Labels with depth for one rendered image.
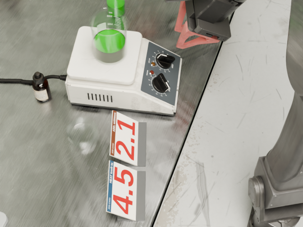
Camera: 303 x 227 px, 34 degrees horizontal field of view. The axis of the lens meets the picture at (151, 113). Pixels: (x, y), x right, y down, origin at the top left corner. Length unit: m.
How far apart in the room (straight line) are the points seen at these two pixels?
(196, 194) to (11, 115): 0.37
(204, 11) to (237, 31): 0.30
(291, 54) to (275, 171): 0.20
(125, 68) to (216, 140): 0.21
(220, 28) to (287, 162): 0.27
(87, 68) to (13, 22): 0.28
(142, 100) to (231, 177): 0.20
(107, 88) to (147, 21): 0.25
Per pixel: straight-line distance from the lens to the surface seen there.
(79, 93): 0.91
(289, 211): 0.78
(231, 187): 0.87
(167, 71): 0.94
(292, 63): 0.54
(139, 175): 0.86
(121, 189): 0.83
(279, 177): 0.69
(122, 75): 0.87
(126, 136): 0.88
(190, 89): 0.97
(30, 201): 0.87
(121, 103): 0.91
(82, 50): 0.91
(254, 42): 1.07
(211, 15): 0.80
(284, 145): 0.66
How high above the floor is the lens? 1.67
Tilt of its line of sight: 56 degrees down
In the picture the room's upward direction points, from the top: 2 degrees clockwise
